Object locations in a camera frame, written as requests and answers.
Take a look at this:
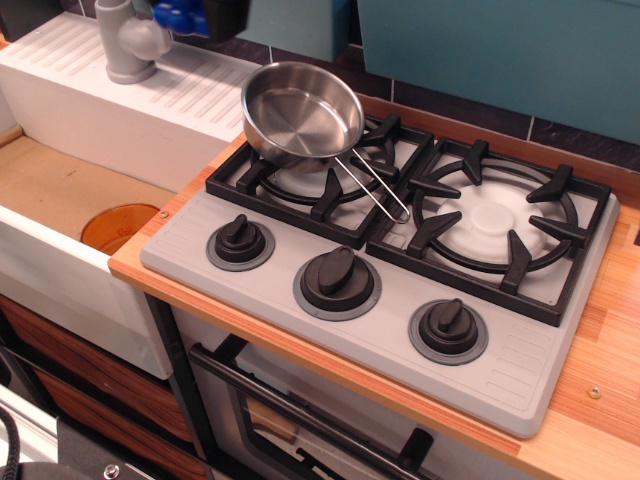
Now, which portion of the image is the black middle stove knob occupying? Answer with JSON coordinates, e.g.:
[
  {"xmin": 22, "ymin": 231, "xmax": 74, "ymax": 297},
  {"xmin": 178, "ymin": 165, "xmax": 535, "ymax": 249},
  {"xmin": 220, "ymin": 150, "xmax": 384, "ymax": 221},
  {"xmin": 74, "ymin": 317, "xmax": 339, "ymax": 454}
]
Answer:
[{"xmin": 293, "ymin": 246, "xmax": 382, "ymax": 322}]

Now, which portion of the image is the white toy sink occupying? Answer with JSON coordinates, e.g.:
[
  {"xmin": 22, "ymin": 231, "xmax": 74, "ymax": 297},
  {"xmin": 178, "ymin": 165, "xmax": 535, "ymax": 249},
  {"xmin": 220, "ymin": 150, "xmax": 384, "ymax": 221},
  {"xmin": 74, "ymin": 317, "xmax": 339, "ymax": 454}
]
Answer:
[{"xmin": 1, "ymin": 13, "xmax": 255, "ymax": 379}]

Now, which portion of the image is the black left stove knob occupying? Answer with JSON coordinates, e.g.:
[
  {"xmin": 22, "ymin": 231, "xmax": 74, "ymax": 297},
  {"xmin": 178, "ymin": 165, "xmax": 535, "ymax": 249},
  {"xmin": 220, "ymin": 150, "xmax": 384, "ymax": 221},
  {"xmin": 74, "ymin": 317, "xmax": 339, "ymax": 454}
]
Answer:
[{"xmin": 206, "ymin": 214, "xmax": 276, "ymax": 272}]

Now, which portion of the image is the black stove knob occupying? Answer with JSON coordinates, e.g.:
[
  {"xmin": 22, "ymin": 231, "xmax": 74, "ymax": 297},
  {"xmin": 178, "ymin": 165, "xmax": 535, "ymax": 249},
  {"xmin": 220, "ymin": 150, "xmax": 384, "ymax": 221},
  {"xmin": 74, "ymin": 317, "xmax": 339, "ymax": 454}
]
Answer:
[
  {"xmin": 293, "ymin": 246, "xmax": 382, "ymax": 322},
  {"xmin": 206, "ymin": 214, "xmax": 276, "ymax": 272},
  {"xmin": 408, "ymin": 298, "xmax": 489, "ymax": 366}
]

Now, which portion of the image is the wooden drawer cabinet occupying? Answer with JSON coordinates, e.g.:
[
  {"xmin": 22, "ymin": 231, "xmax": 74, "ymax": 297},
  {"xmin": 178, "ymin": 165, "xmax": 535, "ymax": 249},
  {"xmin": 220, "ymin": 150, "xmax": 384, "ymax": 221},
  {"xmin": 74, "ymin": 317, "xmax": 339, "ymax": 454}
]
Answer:
[{"xmin": 1, "ymin": 297, "xmax": 212, "ymax": 479}]

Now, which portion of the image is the oven door with handle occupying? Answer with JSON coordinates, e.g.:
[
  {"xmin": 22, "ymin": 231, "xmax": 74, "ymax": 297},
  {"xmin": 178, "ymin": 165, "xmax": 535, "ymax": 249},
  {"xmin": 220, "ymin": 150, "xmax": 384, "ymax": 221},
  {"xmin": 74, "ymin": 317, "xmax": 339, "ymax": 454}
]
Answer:
[{"xmin": 185, "ymin": 333, "xmax": 506, "ymax": 480}]

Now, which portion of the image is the black burner grate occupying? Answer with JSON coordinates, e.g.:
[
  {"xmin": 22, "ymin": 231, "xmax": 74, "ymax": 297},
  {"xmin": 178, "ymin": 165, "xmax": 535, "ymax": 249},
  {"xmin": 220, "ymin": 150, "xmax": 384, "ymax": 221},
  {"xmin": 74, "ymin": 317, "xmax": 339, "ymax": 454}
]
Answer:
[
  {"xmin": 205, "ymin": 114, "xmax": 434, "ymax": 248},
  {"xmin": 366, "ymin": 138, "xmax": 619, "ymax": 327}
]

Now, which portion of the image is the black left burner grate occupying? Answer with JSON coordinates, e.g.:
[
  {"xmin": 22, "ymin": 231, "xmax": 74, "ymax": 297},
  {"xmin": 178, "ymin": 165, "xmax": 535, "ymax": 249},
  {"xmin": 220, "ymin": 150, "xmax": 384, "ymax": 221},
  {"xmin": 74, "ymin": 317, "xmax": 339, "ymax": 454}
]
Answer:
[{"xmin": 205, "ymin": 114, "xmax": 434, "ymax": 248}]

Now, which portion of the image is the blue toy blueberry cluster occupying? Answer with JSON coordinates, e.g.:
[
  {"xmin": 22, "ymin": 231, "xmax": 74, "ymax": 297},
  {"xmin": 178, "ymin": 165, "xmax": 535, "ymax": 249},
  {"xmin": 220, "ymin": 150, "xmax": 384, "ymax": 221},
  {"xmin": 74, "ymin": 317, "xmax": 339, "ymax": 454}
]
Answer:
[{"xmin": 152, "ymin": 0, "xmax": 209, "ymax": 37}]

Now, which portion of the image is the black right burner grate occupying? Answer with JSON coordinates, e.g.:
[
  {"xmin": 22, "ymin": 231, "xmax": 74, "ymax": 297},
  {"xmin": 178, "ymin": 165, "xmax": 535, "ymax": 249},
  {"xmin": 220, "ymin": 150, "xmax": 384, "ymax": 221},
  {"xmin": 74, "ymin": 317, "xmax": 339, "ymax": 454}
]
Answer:
[{"xmin": 366, "ymin": 138, "xmax": 619, "ymax": 327}]

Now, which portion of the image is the grey toy stove top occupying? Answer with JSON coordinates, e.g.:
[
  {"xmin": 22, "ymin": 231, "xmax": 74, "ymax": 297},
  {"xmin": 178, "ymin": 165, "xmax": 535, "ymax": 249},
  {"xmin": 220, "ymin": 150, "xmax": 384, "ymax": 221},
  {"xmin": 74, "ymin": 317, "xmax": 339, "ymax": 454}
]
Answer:
[{"xmin": 140, "ymin": 116, "xmax": 620, "ymax": 437}]

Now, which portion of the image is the black braided cable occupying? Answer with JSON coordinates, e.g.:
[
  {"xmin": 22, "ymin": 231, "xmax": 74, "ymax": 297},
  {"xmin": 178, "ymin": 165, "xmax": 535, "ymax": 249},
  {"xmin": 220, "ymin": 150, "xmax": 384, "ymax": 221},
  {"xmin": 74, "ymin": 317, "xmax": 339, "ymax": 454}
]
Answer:
[{"xmin": 0, "ymin": 407, "xmax": 22, "ymax": 480}]

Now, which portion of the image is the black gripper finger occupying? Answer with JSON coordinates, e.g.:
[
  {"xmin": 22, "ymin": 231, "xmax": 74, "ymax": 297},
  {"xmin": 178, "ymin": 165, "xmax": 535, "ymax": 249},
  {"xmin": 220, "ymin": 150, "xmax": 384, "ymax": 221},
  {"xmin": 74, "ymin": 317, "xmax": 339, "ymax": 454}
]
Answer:
[{"xmin": 203, "ymin": 0, "xmax": 251, "ymax": 43}]

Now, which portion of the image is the stainless steel pan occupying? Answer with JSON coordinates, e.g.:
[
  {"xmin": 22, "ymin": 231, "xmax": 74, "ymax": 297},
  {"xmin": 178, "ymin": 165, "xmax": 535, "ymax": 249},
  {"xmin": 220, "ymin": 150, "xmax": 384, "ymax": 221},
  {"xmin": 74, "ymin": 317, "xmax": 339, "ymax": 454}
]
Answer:
[{"xmin": 241, "ymin": 61, "xmax": 411, "ymax": 224}]

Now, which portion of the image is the orange plastic bowl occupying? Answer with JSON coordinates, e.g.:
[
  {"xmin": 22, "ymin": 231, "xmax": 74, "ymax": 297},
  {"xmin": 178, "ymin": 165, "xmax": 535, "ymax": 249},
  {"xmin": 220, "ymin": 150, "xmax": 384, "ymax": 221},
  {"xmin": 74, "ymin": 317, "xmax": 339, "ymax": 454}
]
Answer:
[{"xmin": 80, "ymin": 203, "xmax": 159, "ymax": 255}]

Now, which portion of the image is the grey toy faucet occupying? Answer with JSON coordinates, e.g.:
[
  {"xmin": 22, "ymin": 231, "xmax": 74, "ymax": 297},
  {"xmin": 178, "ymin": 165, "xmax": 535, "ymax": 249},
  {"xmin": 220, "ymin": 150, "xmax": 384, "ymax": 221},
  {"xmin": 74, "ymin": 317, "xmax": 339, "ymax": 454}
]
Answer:
[{"xmin": 95, "ymin": 0, "xmax": 172, "ymax": 85}]

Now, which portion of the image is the black right stove knob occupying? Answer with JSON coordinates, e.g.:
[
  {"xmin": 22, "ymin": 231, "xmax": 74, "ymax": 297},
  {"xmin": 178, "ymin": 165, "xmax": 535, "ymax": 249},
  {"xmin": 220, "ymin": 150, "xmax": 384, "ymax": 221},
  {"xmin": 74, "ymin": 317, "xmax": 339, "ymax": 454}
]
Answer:
[{"xmin": 408, "ymin": 298, "xmax": 489, "ymax": 366}]

